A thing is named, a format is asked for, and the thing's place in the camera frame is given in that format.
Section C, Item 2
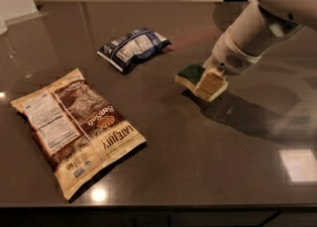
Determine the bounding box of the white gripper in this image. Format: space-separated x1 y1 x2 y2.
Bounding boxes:
194 30 262 102

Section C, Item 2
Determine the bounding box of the green and yellow sponge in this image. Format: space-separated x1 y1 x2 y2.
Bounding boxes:
175 64 205 91

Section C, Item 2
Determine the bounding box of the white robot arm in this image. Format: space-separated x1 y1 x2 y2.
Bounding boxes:
194 0 317 101

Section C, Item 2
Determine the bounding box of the blue chip bag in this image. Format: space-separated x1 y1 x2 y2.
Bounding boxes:
97 28 171 73

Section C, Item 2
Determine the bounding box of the brown chip bag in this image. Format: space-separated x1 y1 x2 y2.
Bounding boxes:
11 69 146 199

